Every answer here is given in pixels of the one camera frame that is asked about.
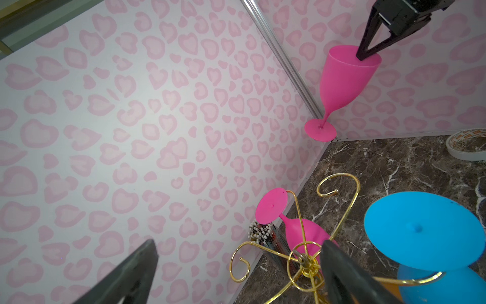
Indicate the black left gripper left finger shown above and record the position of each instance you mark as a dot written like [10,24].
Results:
[130,281]

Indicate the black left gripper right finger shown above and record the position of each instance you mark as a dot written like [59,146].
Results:
[346,281]

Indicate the pink wine glass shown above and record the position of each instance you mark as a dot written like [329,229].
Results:
[343,79]
[271,207]

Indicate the pink wine glass back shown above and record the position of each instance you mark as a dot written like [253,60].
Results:
[271,207]

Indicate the blue wine glass front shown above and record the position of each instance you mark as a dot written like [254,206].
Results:
[429,235]

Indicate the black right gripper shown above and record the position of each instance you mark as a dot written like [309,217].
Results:
[402,17]

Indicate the gold wire glass rack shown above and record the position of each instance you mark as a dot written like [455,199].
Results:
[304,270]

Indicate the roll of tape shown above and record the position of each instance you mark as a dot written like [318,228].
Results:
[467,145]

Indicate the clear cup of pencils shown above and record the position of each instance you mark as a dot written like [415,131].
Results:
[270,237]

